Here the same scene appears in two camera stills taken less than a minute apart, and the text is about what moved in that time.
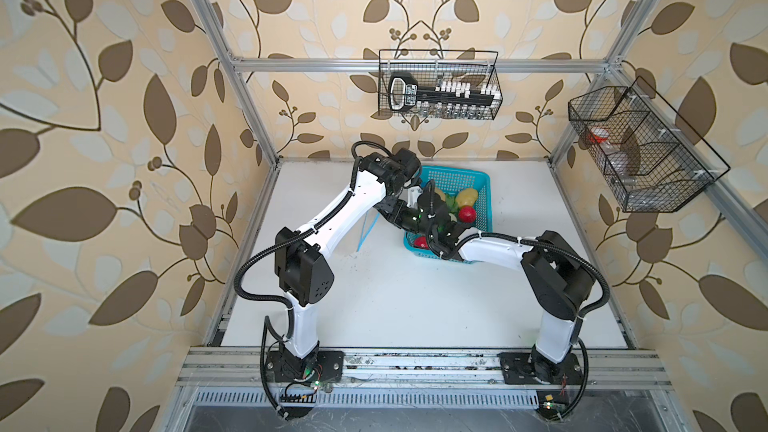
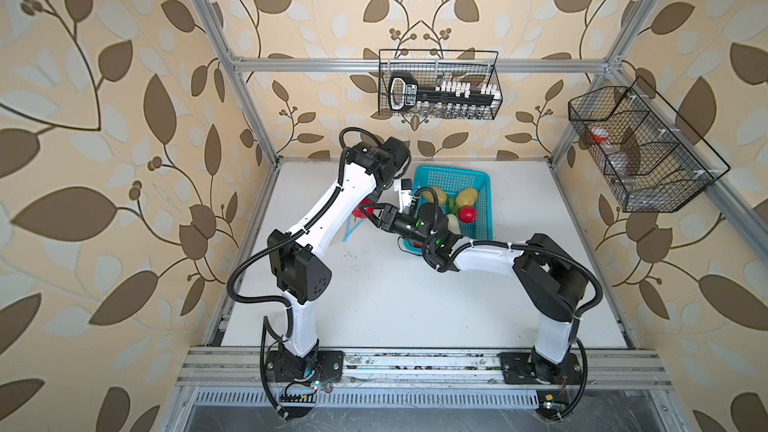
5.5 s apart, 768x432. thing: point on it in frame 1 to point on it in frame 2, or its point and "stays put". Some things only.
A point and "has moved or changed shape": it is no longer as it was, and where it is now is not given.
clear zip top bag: x=370 y=220 has moved or changed shape
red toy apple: x=467 y=214 stays put
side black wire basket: x=652 y=161 stays put
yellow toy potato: x=467 y=197 stays put
